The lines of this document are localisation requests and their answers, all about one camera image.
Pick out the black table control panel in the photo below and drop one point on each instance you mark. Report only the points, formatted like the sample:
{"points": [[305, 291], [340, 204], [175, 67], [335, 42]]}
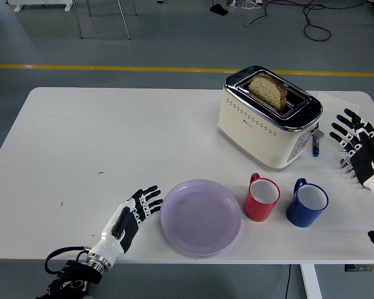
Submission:
{"points": [[364, 268]]}

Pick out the purple plastic plate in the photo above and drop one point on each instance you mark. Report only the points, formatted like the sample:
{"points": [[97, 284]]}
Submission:
{"points": [[201, 218]]}

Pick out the white table leg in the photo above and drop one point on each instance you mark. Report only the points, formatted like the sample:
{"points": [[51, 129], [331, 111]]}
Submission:
{"points": [[311, 283]]}

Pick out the red enamel mug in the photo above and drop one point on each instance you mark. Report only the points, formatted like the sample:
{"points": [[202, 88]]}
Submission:
{"points": [[257, 211]]}

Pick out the black floor pedal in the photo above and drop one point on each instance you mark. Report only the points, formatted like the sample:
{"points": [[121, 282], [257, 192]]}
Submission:
{"points": [[219, 10]]}

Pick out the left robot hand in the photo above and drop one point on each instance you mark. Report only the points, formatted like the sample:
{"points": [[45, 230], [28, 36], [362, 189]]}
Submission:
{"points": [[109, 243]]}

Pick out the blue enamel mug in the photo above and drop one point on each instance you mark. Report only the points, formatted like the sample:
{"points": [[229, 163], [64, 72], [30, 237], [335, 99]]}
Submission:
{"points": [[302, 216]]}

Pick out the blue marker pen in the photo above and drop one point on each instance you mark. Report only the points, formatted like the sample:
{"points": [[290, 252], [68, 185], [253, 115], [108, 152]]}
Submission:
{"points": [[315, 148]]}

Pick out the brown bread slice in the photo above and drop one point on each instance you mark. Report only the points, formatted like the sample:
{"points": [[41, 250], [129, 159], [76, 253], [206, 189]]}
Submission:
{"points": [[266, 90]]}

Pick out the white furniture base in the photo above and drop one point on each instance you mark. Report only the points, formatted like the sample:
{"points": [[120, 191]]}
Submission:
{"points": [[40, 3]]}

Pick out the silver metal toast rack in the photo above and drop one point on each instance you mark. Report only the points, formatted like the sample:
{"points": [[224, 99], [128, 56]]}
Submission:
{"points": [[346, 163]]}

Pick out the grey metal frame legs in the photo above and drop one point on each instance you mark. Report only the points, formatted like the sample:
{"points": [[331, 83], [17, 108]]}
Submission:
{"points": [[78, 21]]}

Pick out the white paper sheet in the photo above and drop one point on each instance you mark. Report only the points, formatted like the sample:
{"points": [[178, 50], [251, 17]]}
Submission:
{"points": [[330, 106]]}

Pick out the cream and chrome toaster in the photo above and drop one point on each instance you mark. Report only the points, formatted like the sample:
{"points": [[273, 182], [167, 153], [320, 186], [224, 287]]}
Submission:
{"points": [[252, 137]]}

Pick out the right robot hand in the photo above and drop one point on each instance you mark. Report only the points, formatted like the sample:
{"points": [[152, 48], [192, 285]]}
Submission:
{"points": [[366, 162]]}

